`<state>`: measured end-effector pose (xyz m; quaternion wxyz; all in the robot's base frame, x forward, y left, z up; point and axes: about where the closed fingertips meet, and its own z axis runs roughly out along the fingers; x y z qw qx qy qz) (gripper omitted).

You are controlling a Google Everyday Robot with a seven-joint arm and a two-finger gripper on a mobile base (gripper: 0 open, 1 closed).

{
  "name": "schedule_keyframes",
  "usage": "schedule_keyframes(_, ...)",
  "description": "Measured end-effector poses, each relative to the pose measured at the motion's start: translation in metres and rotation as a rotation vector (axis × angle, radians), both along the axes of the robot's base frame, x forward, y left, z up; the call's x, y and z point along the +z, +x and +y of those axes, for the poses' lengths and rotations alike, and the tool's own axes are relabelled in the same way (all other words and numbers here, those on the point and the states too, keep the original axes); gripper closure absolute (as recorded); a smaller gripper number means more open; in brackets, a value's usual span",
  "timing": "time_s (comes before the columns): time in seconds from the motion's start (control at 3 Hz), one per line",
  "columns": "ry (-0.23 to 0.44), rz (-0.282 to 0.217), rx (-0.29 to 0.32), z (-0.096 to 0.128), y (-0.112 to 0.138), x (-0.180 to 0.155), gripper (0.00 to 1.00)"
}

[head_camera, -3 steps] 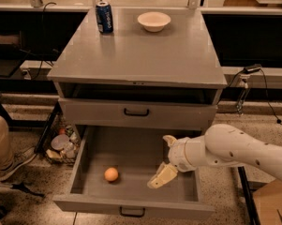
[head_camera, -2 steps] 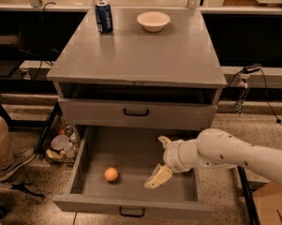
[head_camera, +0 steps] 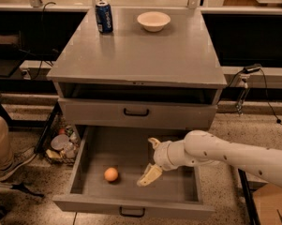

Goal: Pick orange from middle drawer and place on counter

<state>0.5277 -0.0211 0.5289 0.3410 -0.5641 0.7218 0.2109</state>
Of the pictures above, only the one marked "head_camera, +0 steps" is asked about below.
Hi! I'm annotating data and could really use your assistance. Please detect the cardboard box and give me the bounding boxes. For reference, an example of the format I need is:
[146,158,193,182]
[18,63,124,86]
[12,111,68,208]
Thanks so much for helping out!
[253,184,282,225]

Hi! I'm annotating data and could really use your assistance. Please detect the orange fruit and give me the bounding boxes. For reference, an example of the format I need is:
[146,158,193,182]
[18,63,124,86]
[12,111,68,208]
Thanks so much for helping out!
[104,167,119,182]

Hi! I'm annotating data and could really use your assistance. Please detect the closed grey top drawer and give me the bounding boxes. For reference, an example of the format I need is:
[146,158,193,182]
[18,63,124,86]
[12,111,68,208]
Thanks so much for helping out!
[58,98,217,130]

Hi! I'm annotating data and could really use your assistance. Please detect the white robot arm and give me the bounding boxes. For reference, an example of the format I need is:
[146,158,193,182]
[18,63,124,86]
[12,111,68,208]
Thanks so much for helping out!
[137,130,282,188]

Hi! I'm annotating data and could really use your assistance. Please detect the grey drawer cabinet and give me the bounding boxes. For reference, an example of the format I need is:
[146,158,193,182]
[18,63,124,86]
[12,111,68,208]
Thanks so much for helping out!
[46,7,228,143]

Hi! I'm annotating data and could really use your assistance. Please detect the black power adapter cable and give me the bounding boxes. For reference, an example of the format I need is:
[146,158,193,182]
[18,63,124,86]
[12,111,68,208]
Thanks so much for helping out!
[228,63,282,125]

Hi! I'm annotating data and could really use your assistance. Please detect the grey sneaker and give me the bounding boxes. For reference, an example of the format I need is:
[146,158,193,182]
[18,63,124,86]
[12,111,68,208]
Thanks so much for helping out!
[0,147,36,182]

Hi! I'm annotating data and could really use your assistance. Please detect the open grey middle drawer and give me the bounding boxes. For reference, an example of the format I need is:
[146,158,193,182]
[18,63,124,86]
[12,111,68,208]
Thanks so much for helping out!
[53,127,215,219]

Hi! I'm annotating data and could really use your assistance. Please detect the black metal frame bar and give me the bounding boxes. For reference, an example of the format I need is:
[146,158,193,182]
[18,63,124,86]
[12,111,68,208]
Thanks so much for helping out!
[238,170,260,225]

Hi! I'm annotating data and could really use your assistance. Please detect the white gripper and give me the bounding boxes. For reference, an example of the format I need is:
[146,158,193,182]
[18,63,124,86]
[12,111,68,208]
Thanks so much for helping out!
[137,138,186,187]

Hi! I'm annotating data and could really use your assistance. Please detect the white bowl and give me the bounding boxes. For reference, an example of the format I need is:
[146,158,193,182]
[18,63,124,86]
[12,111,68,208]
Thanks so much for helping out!
[137,11,171,32]

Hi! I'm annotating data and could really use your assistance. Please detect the blue soda can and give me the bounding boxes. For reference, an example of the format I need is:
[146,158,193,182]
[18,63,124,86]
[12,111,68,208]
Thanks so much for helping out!
[95,1,113,34]

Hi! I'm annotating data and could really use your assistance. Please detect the wire basket of items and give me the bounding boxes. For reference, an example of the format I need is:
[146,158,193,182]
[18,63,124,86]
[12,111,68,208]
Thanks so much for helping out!
[45,126,80,165]

